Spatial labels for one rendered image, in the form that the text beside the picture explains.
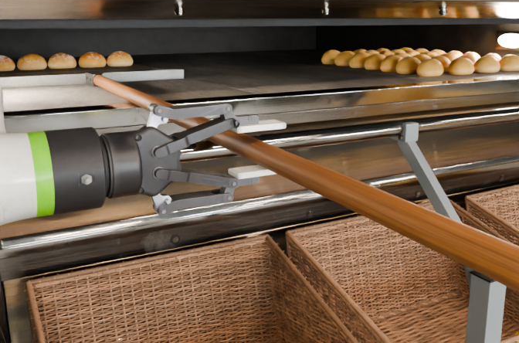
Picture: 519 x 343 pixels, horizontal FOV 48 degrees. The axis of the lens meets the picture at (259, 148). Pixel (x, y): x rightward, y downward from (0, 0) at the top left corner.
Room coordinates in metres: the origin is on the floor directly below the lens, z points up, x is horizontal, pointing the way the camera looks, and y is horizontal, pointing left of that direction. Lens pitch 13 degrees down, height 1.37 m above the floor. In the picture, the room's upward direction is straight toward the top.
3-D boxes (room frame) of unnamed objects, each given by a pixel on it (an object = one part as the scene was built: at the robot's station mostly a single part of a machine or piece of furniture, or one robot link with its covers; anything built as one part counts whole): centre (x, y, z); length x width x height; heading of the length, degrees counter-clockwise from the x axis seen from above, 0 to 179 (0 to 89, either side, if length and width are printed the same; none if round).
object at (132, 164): (0.66, 0.14, 1.20); 0.09 x 0.07 x 0.08; 117
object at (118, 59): (2.21, 0.53, 1.21); 0.10 x 0.07 x 0.05; 115
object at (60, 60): (2.10, 0.71, 1.21); 0.10 x 0.07 x 0.05; 121
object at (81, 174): (0.63, 0.21, 1.20); 0.12 x 0.06 x 0.09; 27
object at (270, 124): (0.73, 0.00, 1.23); 0.07 x 0.03 x 0.01; 117
